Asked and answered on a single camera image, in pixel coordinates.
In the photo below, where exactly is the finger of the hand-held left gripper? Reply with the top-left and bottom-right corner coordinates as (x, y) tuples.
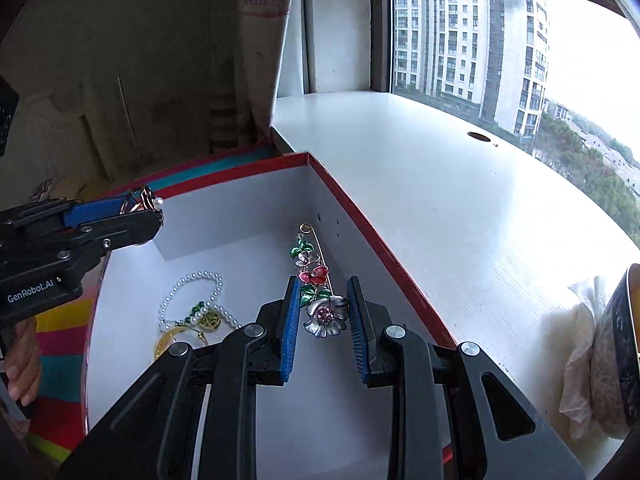
(80, 208), (165, 252)
(62, 198), (135, 229)

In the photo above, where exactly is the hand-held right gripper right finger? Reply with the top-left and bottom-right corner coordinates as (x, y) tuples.
(346, 276), (587, 480)

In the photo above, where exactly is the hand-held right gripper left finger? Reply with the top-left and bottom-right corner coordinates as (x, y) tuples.
(57, 276), (302, 480)

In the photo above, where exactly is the rose gold pearl brooch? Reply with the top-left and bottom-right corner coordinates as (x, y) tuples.
(119, 185), (165, 216)

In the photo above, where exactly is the enamel flower pin brooch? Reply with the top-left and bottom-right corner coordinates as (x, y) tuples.
(289, 223), (350, 339)

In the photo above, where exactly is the red-edged white cardboard box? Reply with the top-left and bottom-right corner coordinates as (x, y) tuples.
(81, 152), (459, 467)

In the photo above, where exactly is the person's left hand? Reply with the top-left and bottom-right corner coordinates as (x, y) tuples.
(2, 317), (44, 409)

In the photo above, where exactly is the colourful striped mat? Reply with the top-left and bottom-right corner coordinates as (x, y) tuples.
(24, 141), (275, 463)

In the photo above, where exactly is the gold bangle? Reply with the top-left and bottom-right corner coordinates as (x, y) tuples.
(154, 324), (211, 361)

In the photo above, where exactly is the patterned beige curtain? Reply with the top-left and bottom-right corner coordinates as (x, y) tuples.
(234, 0), (302, 150)

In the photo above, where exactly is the white plastic bag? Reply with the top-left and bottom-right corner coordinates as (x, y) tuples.
(558, 275), (627, 442)

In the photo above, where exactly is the dark patterned bowl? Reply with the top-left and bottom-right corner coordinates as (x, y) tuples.
(589, 262), (640, 442)

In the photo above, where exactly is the glass window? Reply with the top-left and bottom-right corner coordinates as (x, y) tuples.
(389, 0), (640, 250)

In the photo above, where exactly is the green bead gold pendant bracelet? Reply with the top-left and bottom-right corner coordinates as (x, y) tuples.
(174, 301), (223, 334)

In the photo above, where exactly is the white pearl bracelet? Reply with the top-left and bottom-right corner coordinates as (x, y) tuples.
(158, 270), (242, 334)

